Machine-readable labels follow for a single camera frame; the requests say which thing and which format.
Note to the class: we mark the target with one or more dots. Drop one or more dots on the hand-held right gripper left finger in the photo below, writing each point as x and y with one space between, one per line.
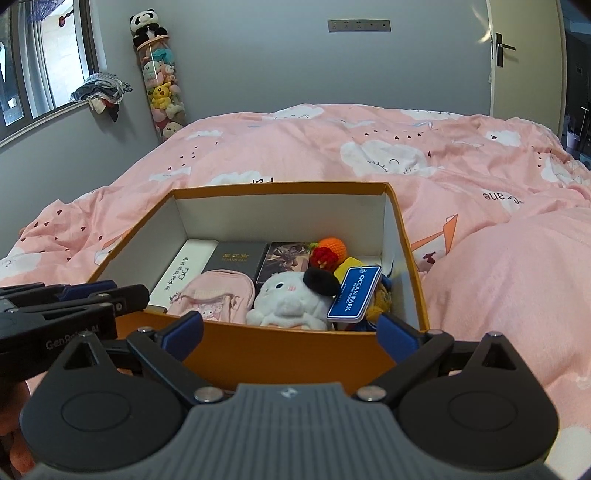
182 334

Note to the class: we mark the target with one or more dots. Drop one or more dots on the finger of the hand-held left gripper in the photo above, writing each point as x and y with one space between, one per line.
87 290
124 300

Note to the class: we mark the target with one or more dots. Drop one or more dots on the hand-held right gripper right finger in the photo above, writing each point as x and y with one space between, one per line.
397 334

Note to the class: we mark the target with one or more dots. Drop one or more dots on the brown plush with blue hat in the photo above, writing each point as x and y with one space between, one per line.
382 297

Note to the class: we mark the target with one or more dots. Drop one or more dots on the pink pouch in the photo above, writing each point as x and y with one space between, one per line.
212 295

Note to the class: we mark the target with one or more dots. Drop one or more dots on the blue card packet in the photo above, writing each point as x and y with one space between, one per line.
353 295

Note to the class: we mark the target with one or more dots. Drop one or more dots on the white glasses case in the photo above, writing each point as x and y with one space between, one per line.
184 270

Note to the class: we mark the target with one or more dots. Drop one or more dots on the dark grey box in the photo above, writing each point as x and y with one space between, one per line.
235 258

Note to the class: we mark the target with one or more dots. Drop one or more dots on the orange cardboard box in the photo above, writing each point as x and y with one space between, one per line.
277 355

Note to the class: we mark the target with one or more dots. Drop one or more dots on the white black-eared plush toy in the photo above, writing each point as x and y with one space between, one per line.
286 300

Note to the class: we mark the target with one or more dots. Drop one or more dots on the orange red crochet toy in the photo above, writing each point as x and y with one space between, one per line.
333 245

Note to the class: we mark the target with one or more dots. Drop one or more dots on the dark picture card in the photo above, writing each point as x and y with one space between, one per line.
286 256

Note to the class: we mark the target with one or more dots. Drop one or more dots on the pink cloud print blanket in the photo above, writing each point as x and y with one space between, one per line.
323 152

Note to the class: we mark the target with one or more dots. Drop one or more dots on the pile of clothes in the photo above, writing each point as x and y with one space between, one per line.
99 90

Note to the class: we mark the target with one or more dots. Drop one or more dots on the clear tube of plush toys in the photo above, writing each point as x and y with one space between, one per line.
159 92

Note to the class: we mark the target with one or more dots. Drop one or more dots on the window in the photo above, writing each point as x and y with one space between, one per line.
46 60

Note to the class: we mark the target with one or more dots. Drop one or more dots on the panda plush toy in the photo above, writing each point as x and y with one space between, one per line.
147 27

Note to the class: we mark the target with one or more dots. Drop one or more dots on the pale door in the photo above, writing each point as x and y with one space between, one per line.
526 74

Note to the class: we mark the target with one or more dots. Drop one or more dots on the grey wall socket panel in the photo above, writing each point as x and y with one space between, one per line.
359 26

